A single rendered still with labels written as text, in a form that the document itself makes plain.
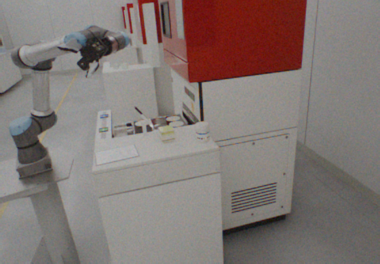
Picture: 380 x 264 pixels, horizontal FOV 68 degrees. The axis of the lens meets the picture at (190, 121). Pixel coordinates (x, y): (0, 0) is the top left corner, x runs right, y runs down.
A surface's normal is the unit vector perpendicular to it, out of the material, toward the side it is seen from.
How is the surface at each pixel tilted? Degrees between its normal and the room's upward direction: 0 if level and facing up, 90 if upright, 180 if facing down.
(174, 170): 90
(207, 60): 90
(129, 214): 90
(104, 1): 90
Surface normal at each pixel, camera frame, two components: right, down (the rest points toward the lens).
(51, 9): 0.26, 0.34
